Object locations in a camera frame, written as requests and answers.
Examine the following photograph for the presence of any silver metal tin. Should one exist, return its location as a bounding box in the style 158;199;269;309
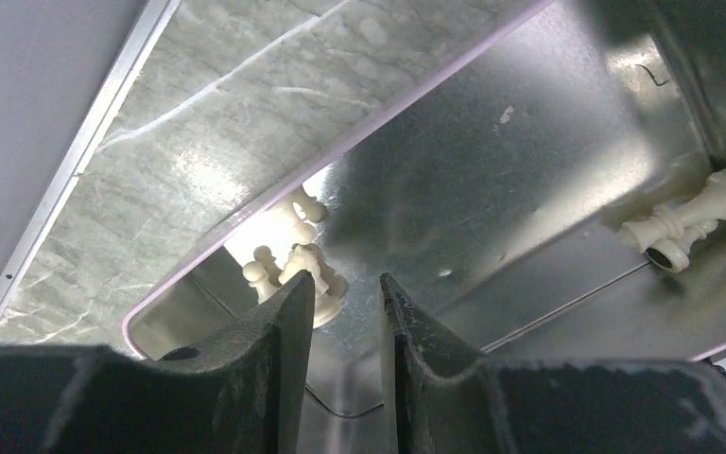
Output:
121;0;726;420

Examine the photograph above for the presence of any white chess piece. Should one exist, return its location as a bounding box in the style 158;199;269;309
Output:
278;244;348;328
619;168;726;253
271;185;328;245
242;246;282;304
644;219;718;273

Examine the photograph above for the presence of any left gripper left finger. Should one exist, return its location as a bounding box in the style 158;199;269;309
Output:
0;271;314;453

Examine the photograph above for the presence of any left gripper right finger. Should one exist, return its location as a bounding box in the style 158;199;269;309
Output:
379;273;726;453

